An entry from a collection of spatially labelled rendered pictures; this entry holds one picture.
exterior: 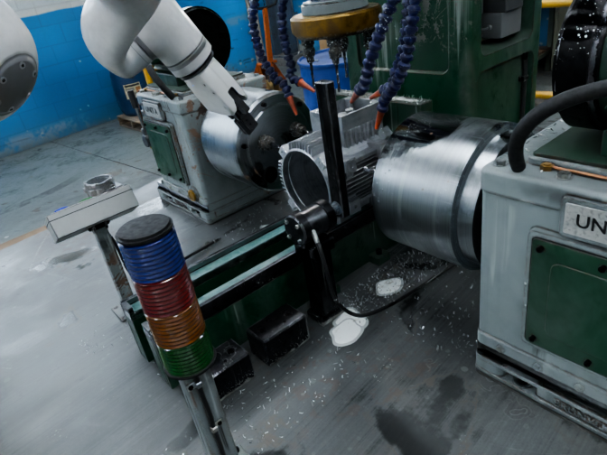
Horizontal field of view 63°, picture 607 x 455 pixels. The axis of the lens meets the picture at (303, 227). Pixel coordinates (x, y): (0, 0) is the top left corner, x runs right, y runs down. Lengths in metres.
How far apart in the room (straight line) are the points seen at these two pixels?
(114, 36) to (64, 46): 5.90
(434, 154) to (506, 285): 0.22
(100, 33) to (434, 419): 0.74
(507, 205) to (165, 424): 0.63
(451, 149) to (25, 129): 6.01
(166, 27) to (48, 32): 5.78
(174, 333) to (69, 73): 6.20
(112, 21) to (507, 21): 0.82
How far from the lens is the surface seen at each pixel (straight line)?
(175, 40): 0.89
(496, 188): 0.70
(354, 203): 1.03
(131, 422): 0.94
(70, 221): 1.07
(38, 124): 6.59
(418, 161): 0.82
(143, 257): 0.52
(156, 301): 0.55
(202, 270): 1.02
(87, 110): 6.78
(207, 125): 1.31
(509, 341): 0.82
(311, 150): 1.00
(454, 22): 1.11
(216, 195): 1.45
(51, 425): 1.02
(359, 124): 1.06
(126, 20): 0.76
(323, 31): 0.98
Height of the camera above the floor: 1.43
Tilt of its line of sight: 28 degrees down
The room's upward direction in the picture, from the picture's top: 10 degrees counter-clockwise
